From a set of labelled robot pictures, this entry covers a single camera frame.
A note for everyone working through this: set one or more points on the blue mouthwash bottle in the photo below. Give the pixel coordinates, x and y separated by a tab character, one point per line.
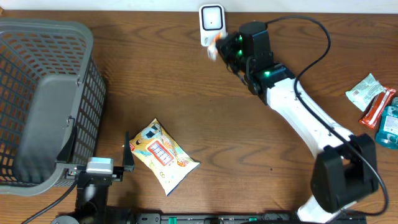
388	130

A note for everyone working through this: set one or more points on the large yellow snack bag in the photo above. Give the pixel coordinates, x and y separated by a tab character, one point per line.
158	150

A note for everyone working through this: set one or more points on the light teal snack packet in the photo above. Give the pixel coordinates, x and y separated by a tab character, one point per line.
364	92

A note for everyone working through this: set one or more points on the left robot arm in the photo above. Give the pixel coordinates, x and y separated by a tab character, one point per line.
92	206

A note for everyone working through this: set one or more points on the white barcode scanner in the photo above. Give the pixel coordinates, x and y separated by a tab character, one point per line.
212	22

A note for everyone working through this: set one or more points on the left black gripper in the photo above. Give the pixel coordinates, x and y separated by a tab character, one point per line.
79	174

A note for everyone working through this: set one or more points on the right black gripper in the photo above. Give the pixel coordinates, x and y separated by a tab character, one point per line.
224	46

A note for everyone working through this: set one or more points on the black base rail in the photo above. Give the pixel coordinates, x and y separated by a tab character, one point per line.
273	217

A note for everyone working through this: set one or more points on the small orange snack packet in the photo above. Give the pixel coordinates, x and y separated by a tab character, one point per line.
217	41

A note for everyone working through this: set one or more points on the grey plastic shopping basket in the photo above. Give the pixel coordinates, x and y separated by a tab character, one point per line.
49	84

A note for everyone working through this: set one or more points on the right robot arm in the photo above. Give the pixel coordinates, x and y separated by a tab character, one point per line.
345	165

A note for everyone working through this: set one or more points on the red orange snack bar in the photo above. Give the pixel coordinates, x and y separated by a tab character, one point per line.
379	103

